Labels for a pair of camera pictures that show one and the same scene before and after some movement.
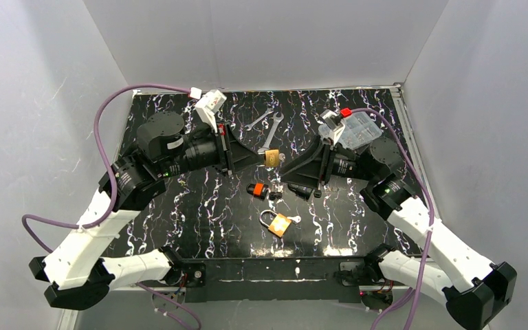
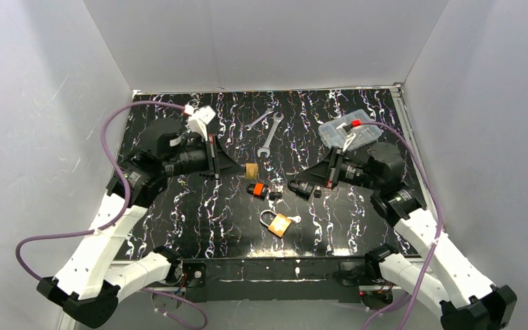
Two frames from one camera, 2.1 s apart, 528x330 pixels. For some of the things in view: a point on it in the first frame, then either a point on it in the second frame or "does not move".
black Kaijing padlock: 303,192 does not move
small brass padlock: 271,158 -> 251,170
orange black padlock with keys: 260,190 does not move
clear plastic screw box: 360,129 does not move
